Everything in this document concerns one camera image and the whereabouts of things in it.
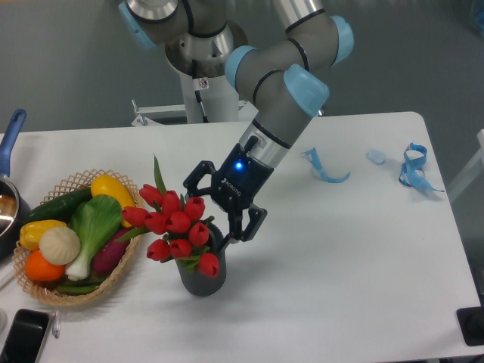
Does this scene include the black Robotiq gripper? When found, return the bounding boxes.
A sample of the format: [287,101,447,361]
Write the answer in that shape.
[183,144,274,253]

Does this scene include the red tulip bouquet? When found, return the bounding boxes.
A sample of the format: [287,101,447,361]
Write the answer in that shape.
[115,158,221,278]

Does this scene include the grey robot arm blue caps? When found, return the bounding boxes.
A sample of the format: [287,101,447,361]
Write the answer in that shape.
[119,1,354,252]

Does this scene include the dark grey ribbed vase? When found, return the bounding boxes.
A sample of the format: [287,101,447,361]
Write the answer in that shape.
[176,223,227,296]

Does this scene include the blue curved tape strip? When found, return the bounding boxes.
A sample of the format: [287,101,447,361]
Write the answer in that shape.
[302,147,351,184]

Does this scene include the yellow toy squash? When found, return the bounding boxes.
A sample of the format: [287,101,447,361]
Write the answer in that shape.
[90,174,136,228]

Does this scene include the green toy bok choy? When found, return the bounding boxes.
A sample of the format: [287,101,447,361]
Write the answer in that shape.
[66,194,122,281]

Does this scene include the purple toy sweet potato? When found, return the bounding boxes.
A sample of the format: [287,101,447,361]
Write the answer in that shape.
[92,228,129,277]

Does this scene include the pale blue bottle cap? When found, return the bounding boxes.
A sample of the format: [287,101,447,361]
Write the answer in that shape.
[366,150,386,165]

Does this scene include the woven wicker basket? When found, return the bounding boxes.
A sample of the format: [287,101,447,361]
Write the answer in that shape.
[12,169,144,307]

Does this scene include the green toy cucumber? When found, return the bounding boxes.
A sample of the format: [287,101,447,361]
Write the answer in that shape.
[24,188,92,223]

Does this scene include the cream toy steamed bun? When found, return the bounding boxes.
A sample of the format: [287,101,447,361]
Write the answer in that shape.
[39,227,81,265]

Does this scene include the tangled blue ribbon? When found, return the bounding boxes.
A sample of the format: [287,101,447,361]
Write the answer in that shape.
[398,143,444,194]

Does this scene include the green toy pea pods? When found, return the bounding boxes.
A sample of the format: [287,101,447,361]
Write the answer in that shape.
[54,278,104,296]

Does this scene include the yellow toy bell pepper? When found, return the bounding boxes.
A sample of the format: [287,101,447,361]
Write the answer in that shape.
[19,219,67,251]

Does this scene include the orange toy fruit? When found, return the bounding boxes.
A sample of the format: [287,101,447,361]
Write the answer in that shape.
[25,250,65,282]

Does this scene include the small clear clip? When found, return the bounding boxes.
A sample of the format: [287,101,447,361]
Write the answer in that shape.
[51,309,61,339]

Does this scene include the black smartphone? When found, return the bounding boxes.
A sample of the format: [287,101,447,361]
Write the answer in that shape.
[1,309,51,363]

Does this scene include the black device at table edge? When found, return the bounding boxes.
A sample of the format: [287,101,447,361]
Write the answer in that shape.
[456,306,483,346]

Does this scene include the white metal mounting frame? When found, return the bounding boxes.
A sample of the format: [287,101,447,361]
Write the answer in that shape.
[131,99,257,127]

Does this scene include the dark saucepan blue handle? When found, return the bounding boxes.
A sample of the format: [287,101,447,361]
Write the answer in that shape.
[1,109,30,259]

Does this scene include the white frame at right edge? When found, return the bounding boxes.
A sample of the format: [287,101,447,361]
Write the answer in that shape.
[447,129,483,203]

